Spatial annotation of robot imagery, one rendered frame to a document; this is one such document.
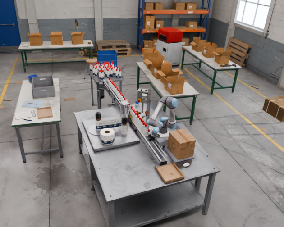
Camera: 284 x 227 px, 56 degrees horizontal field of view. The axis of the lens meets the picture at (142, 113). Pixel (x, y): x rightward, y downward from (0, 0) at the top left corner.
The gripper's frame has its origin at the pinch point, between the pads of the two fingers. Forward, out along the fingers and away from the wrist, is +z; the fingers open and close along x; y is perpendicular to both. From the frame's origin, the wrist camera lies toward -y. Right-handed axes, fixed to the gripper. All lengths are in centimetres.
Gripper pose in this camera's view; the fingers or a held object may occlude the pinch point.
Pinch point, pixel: (151, 140)
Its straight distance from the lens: 377.8
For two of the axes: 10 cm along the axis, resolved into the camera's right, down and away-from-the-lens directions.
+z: -2.2, 5.2, 8.2
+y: -9.3, 1.5, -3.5
